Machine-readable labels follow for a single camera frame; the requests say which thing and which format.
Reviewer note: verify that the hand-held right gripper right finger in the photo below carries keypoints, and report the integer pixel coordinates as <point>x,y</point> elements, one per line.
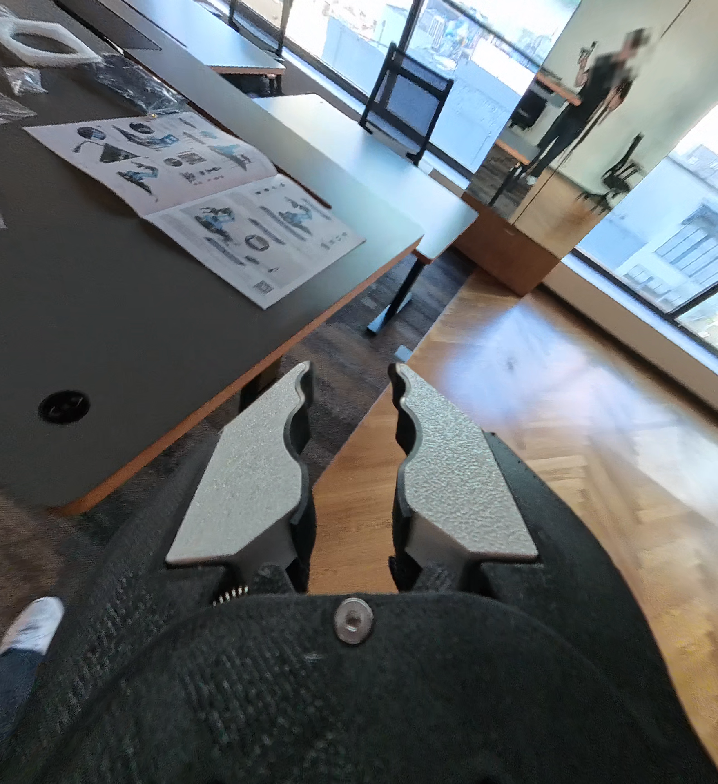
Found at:
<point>457,490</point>

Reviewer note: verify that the mirrored column with wooden base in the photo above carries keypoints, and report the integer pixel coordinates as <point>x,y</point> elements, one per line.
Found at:
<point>641,92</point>

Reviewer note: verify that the dark grey desk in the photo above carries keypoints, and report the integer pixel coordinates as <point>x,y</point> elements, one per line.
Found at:
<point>120,318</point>

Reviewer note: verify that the clear bag of metal screws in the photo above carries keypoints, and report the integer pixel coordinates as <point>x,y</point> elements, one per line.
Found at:
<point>25,79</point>

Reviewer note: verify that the light grey desk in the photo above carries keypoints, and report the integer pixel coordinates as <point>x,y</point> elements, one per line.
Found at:
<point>365,171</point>

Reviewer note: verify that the open instruction manual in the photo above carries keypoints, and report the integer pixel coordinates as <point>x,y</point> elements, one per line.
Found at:
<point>212,202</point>

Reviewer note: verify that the person's white shoe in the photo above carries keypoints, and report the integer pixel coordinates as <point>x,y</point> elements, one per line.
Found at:
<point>31,625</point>

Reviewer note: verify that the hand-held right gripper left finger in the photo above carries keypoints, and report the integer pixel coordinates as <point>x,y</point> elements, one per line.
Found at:
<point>242,490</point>

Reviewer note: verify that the grey desk with orange edge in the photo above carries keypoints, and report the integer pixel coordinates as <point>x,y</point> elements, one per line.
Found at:
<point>212,37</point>

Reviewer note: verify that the black office chair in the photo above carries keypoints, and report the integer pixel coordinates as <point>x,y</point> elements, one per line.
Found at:
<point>405,98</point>

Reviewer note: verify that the black shiny plastic bag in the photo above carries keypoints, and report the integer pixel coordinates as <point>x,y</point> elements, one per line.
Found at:
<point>132,86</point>

